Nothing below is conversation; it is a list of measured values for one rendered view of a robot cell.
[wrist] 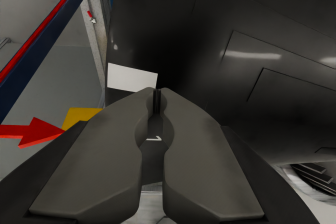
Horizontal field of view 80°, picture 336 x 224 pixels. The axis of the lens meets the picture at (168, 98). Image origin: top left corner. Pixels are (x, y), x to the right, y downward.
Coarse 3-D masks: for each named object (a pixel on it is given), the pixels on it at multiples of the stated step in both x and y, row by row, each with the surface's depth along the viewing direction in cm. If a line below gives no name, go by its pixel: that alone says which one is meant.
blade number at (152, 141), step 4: (148, 128) 15; (148, 132) 15; (152, 132) 15; (156, 132) 15; (160, 132) 15; (148, 136) 16; (152, 136) 16; (156, 136) 16; (160, 136) 16; (148, 140) 16; (152, 140) 16; (156, 140) 16; (160, 140) 16; (144, 144) 16; (148, 144) 16; (152, 144) 16; (156, 144) 16; (160, 144) 16; (164, 144) 16
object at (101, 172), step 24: (144, 96) 10; (96, 120) 9; (120, 120) 9; (144, 120) 9; (72, 144) 7; (96, 144) 7; (120, 144) 7; (72, 168) 6; (96, 168) 6; (120, 168) 6; (48, 192) 6; (72, 192) 6; (96, 192) 6; (120, 192) 6; (72, 216) 5; (96, 216) 6; (120, 216) 6
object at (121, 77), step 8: (112, 64) 13; (112, 72) 13; (120, 72) 13; (128, 72) 13; (136, 72) 13; (144, 72) 13; (152, 72) 13; (112, 80) 13; (120, 80) 13; (128, 80) 13; (136, 80) 13; (144, 80) 13; (152, 80) 13; (120, 88) 14; (128, 88) 13; (136, 88) 13
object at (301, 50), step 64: (128, 0) 11; (192, 0) 11; (256, 0) 10; (320, 0) 10; (128, 64) 13; (192, 64) 12; (256, 64) 12; (320, 64) 12; (256, 128) 15; (320, 128) 15
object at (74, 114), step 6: (72, 108) 43; (78, 108) 43; (84, 108) 43; (90, 108) 43; (96, 108) 43; (102, 108) 43; (72, 114) 42; (78, 114) 42; (84, 114) 42; (90, 114) 42; (66, 120) 40; (72, 120) 41; (78, 120) 41; (84, 120) 41; (66, 126) 40
